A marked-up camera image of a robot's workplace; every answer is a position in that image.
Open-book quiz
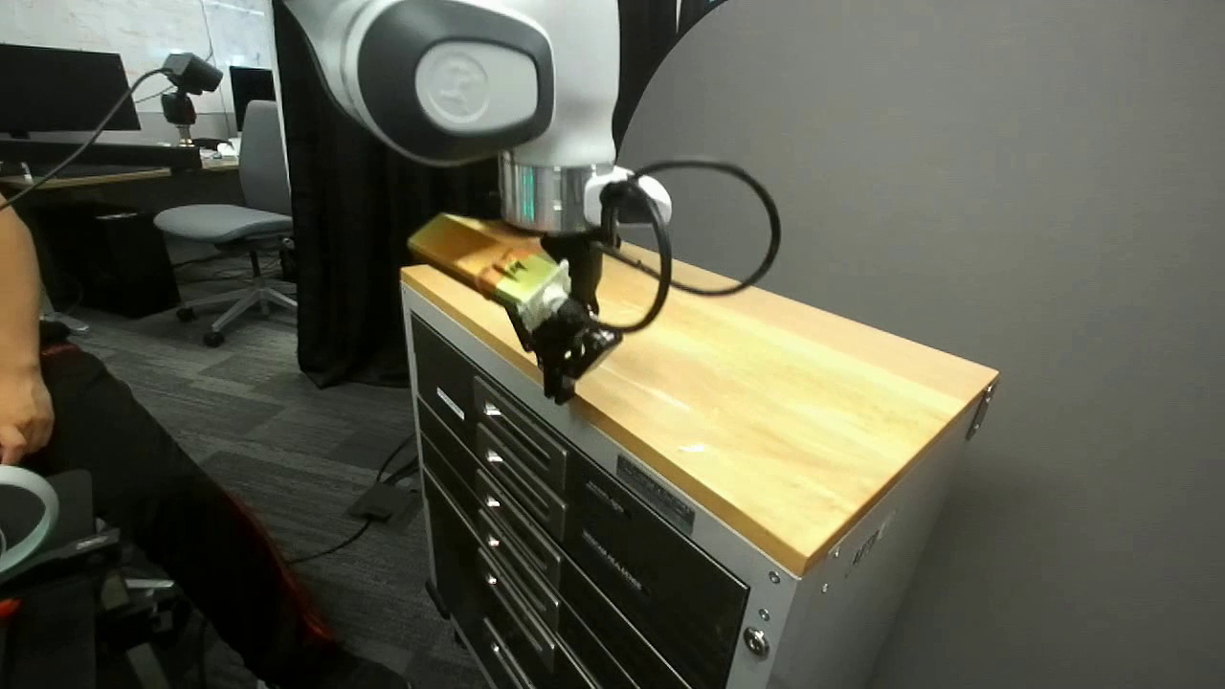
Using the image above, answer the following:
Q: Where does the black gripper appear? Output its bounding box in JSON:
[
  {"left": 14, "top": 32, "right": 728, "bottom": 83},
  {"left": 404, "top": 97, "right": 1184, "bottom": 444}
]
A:
[{"left": 509, "top": 230, "right": 622, "bottom": 406}]

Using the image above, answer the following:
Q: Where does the person's bare forearm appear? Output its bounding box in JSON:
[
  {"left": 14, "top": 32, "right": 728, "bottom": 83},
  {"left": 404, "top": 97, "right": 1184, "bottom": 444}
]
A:
[{"left": 0, "top": 208, "right": 46, "bottom": 387}]

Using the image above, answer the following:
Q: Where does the black cabinet drawer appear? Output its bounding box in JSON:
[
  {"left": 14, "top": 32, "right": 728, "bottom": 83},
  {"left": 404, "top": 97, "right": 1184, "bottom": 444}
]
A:
[
  {"left": 471, "top": 370, "right": 574, "bottom": 504},
  {"left": 409, "top": 313, "right": 485, "bottom": 435},
  {"left": 561, "top": 457, "right": 758, "bottom": 689}
]

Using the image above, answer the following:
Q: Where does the person's hand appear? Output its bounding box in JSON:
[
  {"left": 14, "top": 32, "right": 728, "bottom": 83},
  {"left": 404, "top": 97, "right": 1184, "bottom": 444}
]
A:
[{"left": 0, "top": 363, "right": 57, "bottom": 466}]

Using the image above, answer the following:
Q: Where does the yellow green object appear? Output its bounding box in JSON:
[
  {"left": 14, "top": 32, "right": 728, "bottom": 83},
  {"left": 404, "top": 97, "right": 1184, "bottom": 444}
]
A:
[{"left": 404, "top": 212, "right": 540, "bottom": 286}]

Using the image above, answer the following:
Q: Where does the grey tool cabinet wooden top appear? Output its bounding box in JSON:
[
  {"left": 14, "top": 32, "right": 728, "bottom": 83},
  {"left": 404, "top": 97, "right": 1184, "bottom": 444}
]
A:
[{"left": 399, "top": 244, "right": 1001, "bottom": 689}]

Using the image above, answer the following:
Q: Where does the black power strip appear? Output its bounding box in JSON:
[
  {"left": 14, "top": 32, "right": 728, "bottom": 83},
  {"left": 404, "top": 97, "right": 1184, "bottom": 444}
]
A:
[{"left": 344, "top": 476, "right": 427, "bottom": 527}]

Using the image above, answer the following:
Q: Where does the grey office chair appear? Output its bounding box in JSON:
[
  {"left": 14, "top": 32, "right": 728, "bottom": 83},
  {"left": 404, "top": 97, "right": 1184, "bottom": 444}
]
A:
[{"left": 149, "top": 97, "right": 306, "bottom": 351}]

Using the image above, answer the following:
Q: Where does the grey rounded backdrop panel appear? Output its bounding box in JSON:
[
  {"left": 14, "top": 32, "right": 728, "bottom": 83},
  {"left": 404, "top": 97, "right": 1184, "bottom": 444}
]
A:
[{"left": 612, "top": 0, "right": 1225, "bottom": 689}]

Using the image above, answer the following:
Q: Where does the person's black trouser leg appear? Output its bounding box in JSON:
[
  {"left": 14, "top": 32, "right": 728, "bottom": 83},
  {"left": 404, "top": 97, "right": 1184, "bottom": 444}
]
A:
[{"left": 0, "top": 342, "right": 339, "bottom": 689}]

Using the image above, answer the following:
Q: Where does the dark office desk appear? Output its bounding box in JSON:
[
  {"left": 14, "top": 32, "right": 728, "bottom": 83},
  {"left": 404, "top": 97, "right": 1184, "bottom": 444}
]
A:
[{"left": 0, "top": 131, "right": 243, "bottom": 322}]

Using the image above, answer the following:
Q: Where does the white ringed VR controller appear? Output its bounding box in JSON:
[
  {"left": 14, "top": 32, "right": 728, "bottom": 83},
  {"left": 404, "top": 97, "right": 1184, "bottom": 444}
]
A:
[{"left": 0, "top": 465, "right": 65, "bottom": 585}]

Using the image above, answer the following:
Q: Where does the large black monitor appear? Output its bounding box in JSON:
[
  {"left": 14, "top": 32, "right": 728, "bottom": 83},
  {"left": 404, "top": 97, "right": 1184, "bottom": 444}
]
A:
[{"left": 0, "top": 42, "right": 146, "bottom": 142}]

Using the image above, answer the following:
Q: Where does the black red seat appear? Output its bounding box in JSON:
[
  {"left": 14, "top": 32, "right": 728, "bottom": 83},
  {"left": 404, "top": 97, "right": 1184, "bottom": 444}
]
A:
[{"left": 0, "top": 525, "right": 376, "bottom": 689}]

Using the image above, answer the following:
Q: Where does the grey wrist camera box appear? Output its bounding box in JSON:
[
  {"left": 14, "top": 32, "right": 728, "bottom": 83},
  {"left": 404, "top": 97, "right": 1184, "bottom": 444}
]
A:
[{"left": 483, "top": 244, "right": 574, "bottom": 328}]

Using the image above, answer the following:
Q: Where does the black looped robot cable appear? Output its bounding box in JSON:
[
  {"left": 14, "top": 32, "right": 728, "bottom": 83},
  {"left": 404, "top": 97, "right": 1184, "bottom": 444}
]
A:
[{"left": 592, "top": 153, "right": 783, "bottom": 342}]

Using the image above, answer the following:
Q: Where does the black floor cable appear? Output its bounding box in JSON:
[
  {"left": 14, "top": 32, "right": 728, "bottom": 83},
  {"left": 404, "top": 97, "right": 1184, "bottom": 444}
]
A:
[{"left": 287, "top": 435, "right": 423, "bottom": 567}]

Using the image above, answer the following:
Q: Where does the black camera on stand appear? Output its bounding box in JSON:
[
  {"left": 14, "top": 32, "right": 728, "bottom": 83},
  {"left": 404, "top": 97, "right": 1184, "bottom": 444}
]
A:
[{"left": 158, "top": 50, "right": 231, "bottom": 134}]

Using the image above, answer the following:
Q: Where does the thin black camera cable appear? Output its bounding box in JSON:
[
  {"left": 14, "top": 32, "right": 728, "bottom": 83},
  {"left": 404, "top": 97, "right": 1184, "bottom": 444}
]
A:
[{"left": 0, "top": 67, "right": 173, "bottom": 216}]

